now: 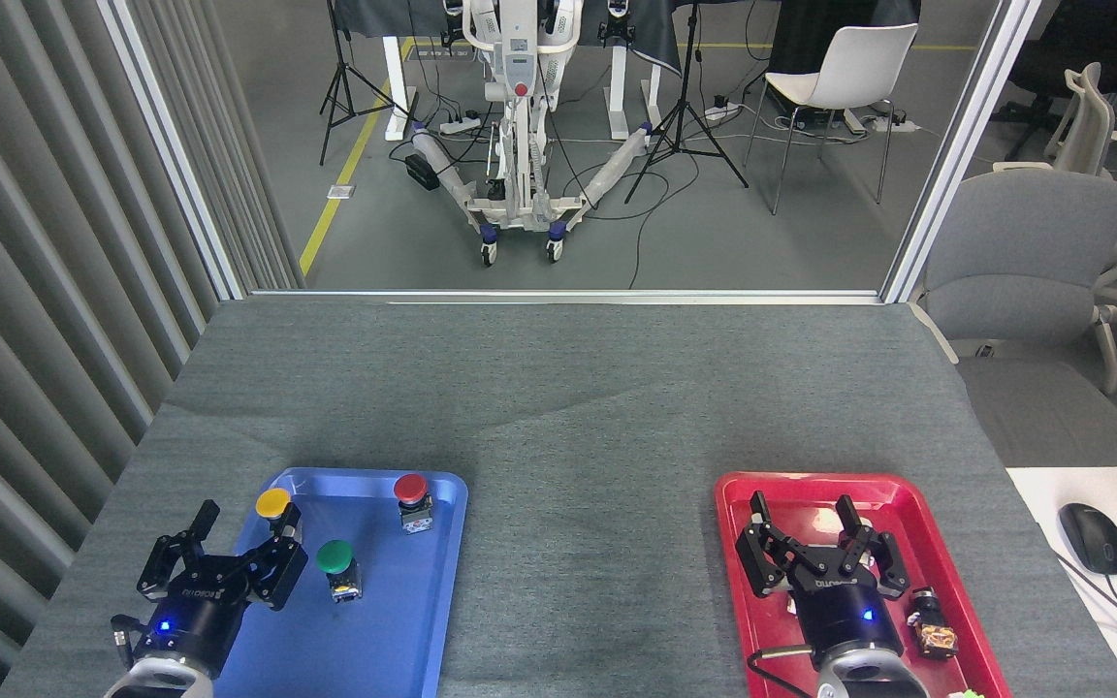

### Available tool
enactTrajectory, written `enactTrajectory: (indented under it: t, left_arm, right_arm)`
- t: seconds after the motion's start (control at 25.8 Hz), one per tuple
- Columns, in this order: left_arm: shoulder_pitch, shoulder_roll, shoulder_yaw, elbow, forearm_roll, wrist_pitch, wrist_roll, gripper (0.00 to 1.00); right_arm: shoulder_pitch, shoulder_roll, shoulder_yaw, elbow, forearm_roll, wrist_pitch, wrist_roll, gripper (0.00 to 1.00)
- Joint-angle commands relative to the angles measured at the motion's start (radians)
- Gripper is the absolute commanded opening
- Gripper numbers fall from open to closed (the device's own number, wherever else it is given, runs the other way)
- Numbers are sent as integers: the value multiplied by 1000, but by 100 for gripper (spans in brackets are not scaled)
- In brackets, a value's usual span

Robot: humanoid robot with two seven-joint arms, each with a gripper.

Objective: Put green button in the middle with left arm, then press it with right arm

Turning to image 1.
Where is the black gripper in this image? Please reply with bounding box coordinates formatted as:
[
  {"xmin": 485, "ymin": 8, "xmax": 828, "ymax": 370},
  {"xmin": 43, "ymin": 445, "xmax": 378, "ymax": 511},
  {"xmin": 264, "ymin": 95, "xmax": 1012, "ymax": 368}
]
[
  {"xmin": 735, "ymin": 491, "xmax": 911, "ymax": 670},
  {"xmin": 137, "ymin": 500, "xmax": 310, "ymax": 678}
]

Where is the green push button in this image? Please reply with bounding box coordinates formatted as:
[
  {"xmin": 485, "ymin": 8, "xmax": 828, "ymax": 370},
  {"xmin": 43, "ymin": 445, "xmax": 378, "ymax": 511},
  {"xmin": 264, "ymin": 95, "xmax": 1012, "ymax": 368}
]
[{"xmin": 316, "ymin": 540, "xmax": 364, "ymax": 604}]

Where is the yellow push button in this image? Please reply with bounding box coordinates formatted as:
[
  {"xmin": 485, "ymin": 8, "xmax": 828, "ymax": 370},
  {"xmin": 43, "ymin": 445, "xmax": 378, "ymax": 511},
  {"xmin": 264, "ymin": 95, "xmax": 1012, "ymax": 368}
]
[{"xmin": 255, "ymin": 488, "xmax": 305, "ymax": 546}]

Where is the red push button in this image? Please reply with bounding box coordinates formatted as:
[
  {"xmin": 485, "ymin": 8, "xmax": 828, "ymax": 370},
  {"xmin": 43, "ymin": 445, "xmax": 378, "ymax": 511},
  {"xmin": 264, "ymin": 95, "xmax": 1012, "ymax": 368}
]
[{"xmin": 394, "ymin": 473, "xmax": 434, "ymax": 535}]

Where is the red plastic tray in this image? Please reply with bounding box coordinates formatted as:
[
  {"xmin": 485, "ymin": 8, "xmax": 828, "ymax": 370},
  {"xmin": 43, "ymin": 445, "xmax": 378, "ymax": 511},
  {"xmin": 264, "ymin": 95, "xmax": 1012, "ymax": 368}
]
[{"xmin": 714, "ymin": 471, "xmax": 1013, "ymax": 698}]

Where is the blue plastic tray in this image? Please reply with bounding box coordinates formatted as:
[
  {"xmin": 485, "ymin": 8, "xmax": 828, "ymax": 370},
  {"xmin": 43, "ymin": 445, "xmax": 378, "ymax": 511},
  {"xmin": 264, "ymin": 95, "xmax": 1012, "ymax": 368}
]
[{"xmin": 192, "ymin": 467, "xmax": 470, "ymax": 698}]

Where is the white desk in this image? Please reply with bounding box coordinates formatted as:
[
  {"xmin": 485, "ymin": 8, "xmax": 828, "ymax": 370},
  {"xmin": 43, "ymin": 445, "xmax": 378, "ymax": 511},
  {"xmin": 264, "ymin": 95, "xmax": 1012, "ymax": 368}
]
[{"xmin": 1005, "ymin": 467, "xmax": 1117, "ymax": 698}]

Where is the black computer mouse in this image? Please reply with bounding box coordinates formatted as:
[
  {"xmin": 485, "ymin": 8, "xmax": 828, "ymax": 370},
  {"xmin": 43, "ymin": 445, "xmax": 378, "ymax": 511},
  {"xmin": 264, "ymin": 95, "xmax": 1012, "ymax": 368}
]
[{"xmin": 1059, "ymin": 503, "xmax": 1117, "ymax": 577}]

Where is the grey office chair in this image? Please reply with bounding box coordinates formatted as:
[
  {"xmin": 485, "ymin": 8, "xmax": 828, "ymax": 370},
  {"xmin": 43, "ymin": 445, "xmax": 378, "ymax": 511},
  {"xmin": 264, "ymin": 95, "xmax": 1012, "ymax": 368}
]
[{"xmin": 910, "ymin": 170, "xmax": 1117, "ymax": 468}]

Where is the black tripod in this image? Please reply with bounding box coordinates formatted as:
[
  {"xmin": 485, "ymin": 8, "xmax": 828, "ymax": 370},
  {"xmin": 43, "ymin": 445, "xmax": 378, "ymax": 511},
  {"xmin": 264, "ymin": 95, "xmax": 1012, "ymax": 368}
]
[
  {"xmin": 624, "ymin": 0, "xmax": 750, "ymax": 205},
  {"xmin": 319, "ymin": 0, "xmax": 414, "ymax": 166}
]

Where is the white plastic chair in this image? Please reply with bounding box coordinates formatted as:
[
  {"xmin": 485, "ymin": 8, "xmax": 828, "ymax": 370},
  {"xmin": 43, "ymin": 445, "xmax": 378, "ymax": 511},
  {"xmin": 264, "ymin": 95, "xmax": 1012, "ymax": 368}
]
[{"xmin": 745, "ymin": 23, "xmax": 920, "ymax": 216}]

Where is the white table leg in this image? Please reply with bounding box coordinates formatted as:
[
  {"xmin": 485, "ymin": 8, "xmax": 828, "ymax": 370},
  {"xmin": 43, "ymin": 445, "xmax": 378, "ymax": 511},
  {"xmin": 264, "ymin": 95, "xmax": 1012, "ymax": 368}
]
[
  {"xmin": 382, "ymin": 37, "xmax": 419, "ymax": 142},
  {"xmin": 607, "ymin": 44, "xmax": 664, "ymax": 140}
]

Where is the white office chair with headrest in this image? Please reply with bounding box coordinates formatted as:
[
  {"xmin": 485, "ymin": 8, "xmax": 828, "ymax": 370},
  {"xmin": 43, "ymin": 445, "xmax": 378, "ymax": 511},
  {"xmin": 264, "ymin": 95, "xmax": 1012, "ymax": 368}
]
[{"xmin": 993, "ymin": 63, "xmax": 1117, "ymax": 180}]

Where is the white wheeled stand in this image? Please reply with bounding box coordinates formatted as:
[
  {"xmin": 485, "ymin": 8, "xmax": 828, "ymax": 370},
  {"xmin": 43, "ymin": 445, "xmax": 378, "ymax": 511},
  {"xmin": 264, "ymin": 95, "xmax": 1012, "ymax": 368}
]
[{"xmin": 411, "ymin": 0, "xmax": 654, "ymax": 268}]

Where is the black office chair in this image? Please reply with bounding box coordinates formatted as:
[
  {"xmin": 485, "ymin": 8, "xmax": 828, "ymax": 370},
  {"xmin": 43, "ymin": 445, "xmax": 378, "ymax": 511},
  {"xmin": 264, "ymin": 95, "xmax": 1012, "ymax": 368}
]
[{"xmin": 990, "ymin": 0, "xmax": 1117, "ymax": 161}]

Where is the black switch with orange base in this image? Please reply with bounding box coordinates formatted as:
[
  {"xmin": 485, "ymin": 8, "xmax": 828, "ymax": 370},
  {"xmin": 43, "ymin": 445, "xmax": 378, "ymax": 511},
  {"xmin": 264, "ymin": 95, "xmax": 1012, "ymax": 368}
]
[{"xmin": 908, "ymin": 586, "xmax": 959, "ymax": 660}]

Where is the black mouse cable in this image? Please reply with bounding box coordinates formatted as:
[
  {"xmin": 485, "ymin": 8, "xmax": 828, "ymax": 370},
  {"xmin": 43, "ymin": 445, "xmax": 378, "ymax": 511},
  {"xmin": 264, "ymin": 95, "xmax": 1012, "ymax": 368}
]
[{"xmin": 1053, "ymin": 553, "xmax": 1117, "ymax": 670}]

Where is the silver frame rail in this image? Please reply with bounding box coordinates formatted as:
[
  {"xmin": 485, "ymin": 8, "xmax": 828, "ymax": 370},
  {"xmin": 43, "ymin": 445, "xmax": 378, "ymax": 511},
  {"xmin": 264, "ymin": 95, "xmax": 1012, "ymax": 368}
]
[{"xmin": 248, "ymin": 288, "xmax": 884, "ymax": 305}]

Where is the silver frame post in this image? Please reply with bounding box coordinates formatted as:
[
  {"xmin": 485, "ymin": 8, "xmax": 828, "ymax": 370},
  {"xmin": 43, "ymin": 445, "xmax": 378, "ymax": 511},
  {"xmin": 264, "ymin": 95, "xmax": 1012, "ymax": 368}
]
[
  {"xmin": 880, "ymin": 0, "xmax": 1044, "ymax": 303},
  {"xmin": 98, "ymin": 0, "xmax": 247, "ymax": 301}
]

